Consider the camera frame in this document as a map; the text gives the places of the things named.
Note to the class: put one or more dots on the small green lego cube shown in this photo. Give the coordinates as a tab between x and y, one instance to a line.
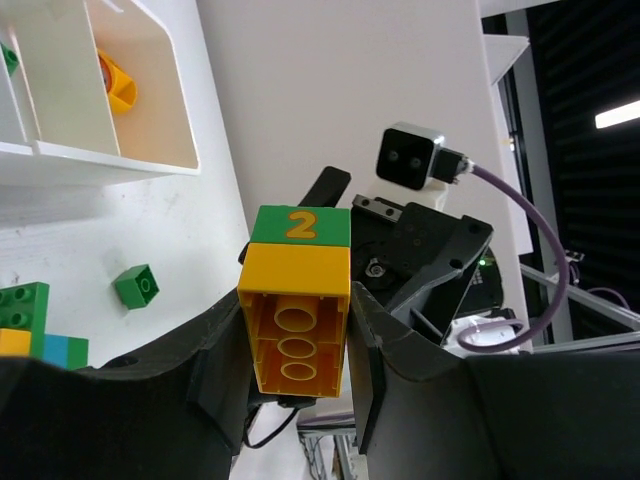
136	287

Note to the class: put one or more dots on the white three-compartment tray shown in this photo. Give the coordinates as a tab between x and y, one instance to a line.
57	127

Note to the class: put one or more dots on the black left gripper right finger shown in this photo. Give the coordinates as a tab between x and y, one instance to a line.
424	413

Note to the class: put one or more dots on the long yellow lego brick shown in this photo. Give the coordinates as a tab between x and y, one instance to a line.
295	300

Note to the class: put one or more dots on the green lego plate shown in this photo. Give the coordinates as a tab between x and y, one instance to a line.
11	59

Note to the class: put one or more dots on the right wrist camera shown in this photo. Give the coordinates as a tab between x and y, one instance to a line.
412	157

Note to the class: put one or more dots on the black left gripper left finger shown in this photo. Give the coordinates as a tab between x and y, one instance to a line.
171	409

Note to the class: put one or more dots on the green number two lego brick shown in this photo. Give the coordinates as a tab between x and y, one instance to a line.
318	226

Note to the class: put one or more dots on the green blue yellow lego stack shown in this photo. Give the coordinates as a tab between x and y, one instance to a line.
24	311

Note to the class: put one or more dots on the yellow rounded lego brick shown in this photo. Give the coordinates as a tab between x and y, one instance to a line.
121	89

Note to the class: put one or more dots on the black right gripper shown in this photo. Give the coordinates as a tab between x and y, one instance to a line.
417	262

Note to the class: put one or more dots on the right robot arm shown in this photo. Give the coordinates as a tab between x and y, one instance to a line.
480	305

